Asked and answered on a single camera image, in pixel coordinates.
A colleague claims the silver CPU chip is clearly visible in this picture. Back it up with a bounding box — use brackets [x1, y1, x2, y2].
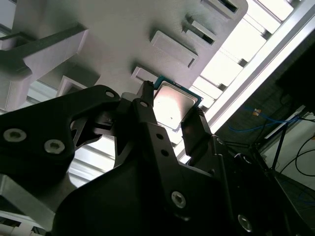
[153, 75, 204, 132]

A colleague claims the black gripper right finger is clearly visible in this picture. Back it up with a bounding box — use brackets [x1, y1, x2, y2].
[181, 108, 303, 236]

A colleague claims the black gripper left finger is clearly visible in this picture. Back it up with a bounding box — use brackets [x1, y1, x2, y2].
[0, 80, 194, 233]

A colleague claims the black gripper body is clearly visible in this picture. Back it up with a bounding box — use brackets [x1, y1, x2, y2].
[53, 159, 234, 236]

